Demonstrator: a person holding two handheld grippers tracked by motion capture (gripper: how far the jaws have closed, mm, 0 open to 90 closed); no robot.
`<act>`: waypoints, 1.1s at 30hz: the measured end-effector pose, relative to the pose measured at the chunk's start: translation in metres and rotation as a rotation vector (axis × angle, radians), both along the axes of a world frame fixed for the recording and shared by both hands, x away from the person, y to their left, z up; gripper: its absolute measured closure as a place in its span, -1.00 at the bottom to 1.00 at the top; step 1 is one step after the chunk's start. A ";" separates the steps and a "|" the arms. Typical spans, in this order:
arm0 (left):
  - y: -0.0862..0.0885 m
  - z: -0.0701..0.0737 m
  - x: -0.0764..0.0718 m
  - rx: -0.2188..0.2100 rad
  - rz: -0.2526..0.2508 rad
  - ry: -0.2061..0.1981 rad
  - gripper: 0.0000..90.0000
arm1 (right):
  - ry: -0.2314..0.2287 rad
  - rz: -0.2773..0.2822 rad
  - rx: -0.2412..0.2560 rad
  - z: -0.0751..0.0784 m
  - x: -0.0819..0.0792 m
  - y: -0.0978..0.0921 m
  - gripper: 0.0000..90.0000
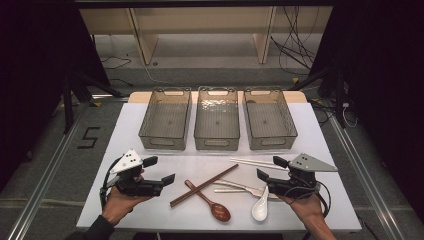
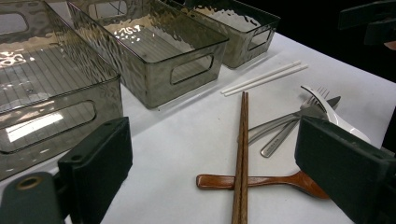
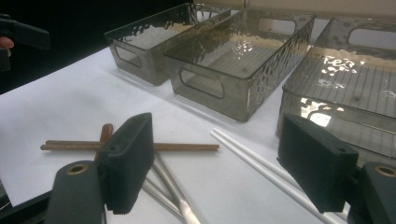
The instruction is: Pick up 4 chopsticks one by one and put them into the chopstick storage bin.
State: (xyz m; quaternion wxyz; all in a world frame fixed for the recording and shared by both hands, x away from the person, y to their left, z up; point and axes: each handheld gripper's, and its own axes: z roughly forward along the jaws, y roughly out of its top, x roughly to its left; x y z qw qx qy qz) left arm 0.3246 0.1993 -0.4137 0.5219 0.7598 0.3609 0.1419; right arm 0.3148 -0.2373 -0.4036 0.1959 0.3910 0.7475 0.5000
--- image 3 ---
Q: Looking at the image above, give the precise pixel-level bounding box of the smoky transparent plastic bin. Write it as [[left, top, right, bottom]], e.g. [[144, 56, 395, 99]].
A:
[[104, 3, 232, 87], [276, 17, 396, 166], [163, 7, 317, 122]]

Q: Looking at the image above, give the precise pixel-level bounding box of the brown wooden chopstick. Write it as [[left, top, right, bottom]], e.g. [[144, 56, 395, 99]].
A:
[[45, 139, 219, 150]]

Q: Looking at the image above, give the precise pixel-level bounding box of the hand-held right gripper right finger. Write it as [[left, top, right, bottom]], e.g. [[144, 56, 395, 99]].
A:
[[276, 113, 360, 214]]

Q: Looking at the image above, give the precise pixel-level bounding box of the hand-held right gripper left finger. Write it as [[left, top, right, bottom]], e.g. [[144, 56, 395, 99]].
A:
[[98, 112, 155, 216]]

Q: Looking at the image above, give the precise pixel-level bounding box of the beige wooden furniture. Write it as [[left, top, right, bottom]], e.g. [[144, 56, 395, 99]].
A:
[[192, 0, 396, 21]]

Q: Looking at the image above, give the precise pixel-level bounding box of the white table sheet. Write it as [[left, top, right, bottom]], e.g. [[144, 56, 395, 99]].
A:
[[0, 8, 351, 224]]

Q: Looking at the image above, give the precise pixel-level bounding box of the white chopstick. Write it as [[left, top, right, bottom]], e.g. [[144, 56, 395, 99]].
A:
[[213, 127, 349, 222], [209, 130, 339, 224]]

